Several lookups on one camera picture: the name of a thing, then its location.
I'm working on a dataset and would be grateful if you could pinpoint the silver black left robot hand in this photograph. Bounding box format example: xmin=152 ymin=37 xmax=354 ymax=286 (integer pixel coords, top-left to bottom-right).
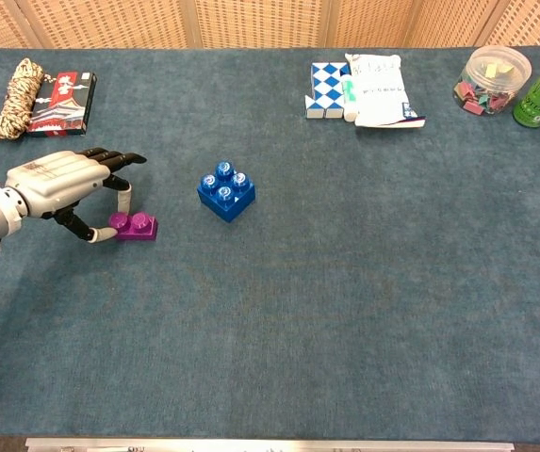
xmin=4 ymin=147 xmax=148 ymax=245

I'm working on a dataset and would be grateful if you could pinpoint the purple toy brick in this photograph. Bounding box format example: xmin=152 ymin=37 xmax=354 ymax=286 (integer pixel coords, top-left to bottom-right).
xmin=107 ymin=211 xmax=159 ymax=244

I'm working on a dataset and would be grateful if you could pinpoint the blue toy brick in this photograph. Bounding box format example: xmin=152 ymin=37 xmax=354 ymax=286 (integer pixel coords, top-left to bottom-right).
xmin=196 ymin=160 xmax=256 ymax=224

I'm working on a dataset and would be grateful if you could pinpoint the black red card box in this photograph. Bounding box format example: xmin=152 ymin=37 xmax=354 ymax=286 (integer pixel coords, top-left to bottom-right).
xmin=26 ymin=70 xmax=98 ymax=137

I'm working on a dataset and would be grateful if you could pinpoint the woven folding screen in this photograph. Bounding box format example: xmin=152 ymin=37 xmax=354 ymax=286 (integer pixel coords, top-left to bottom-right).
xmin=0 ymin=0 xmax=540 ymax=50

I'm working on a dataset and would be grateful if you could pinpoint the blue white snake cube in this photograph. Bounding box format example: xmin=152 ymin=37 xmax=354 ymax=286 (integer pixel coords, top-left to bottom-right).
xmin=304 ymin=61 xmax=352 ymax=120

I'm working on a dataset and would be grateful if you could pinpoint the white green glue stick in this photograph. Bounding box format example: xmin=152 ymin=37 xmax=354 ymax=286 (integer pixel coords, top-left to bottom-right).
xmin=341 ymin=74 xmax=359 ymax=122

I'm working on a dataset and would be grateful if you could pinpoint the white snack bag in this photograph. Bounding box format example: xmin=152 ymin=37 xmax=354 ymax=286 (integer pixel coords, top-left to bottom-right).
xmin=344 ymin=52 xmax=427 ymax=129

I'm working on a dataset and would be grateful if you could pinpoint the clear jar of coloured pieces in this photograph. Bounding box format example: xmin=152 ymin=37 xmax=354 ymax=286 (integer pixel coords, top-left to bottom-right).
xmin=452 ymin=45 xmax=533 ymax=117

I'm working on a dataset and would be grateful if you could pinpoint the tan braided rope bundle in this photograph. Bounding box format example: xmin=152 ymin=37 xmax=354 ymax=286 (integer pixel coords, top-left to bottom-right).
xmin=0 ymin=57 xmax=45 ymax=141

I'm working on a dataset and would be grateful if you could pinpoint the aluminium profile rail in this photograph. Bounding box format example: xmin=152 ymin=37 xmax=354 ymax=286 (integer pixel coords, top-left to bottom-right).
xmin=25 ymin=437 xmax=515 ymax=452

